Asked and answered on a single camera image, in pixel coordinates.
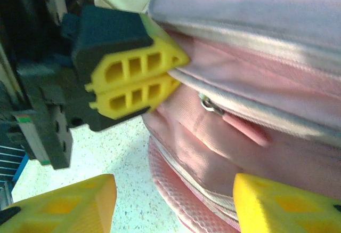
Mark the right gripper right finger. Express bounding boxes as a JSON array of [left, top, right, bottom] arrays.
[[233, 173, 341, 233]]

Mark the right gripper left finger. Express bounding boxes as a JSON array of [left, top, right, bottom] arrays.
[[0, 173, 118, 233]]

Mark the pink student backpack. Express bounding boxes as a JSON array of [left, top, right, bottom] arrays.
[[141, 0, 341, 233]]

